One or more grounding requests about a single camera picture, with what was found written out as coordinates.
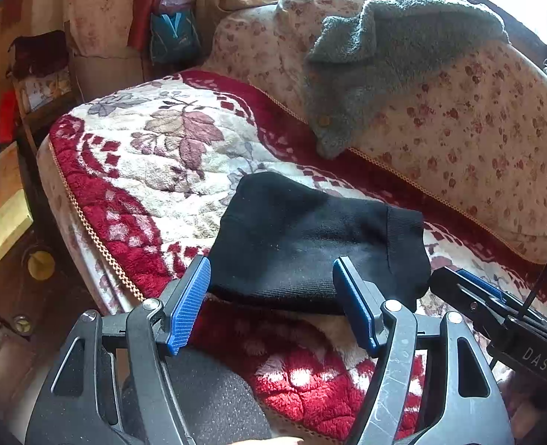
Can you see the floral covered sofa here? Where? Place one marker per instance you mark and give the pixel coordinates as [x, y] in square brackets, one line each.
[477, 139]

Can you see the grey fleece garment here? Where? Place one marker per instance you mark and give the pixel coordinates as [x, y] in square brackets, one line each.
[394, 37]

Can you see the cardboard box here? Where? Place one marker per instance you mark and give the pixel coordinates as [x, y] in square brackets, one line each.
[106, 76]

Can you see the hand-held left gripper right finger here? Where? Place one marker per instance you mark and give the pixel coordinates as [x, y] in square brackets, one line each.
[357, 308]

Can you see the red hanging cloth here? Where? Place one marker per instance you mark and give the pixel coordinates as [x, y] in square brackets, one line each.
[143, 4]

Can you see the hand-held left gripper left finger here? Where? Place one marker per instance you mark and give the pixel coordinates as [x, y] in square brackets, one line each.
[187, 308]

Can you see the black pants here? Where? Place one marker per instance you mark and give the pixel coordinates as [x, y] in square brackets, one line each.
[301, 236]

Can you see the dark textured cloth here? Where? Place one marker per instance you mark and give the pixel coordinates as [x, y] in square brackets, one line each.
[213, 398]

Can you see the blue bag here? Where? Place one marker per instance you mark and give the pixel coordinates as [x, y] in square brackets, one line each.
[176, 37]

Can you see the floral hanging cloth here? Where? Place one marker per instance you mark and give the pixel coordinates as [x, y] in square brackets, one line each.
[97, 4]

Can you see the yellow round object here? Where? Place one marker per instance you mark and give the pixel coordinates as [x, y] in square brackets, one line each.
[40, 265]

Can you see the wooden chair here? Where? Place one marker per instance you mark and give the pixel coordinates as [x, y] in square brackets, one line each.
[46, 97]

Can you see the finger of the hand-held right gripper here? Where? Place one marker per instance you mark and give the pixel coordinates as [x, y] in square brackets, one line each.
[480, 283]
[459, 296]

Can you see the dark red cloth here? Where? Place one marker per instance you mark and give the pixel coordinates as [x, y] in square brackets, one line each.
[39, 53]

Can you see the red floral plush blanket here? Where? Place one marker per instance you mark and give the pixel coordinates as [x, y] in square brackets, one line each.
[162, 148]

